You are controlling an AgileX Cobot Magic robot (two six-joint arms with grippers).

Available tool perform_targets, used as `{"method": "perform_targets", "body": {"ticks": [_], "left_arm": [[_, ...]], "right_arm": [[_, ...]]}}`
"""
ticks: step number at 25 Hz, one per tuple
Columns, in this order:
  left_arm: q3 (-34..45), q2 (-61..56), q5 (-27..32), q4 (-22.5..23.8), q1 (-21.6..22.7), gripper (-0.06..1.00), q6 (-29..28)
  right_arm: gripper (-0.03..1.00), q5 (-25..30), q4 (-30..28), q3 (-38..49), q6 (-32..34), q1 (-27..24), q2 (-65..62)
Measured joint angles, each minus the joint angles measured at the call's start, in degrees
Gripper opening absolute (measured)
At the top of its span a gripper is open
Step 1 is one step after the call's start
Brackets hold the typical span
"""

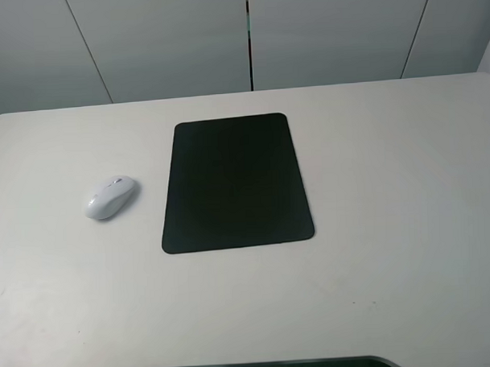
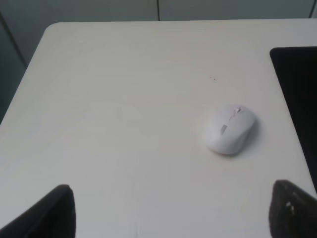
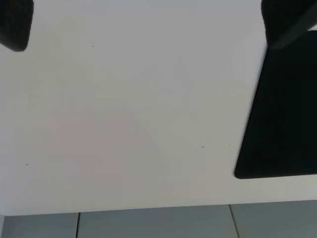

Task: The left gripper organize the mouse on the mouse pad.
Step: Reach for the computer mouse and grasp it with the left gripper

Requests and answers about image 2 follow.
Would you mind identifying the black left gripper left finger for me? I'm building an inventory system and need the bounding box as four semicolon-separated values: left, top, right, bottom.
0;184;76;238

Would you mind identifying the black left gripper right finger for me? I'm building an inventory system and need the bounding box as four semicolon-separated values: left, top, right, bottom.
269;180;317;238

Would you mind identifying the white computer mouse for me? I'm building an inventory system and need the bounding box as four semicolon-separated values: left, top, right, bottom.
204;104;257;155

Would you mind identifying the black mouse pad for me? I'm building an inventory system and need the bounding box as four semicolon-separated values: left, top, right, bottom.
269;46;317;187

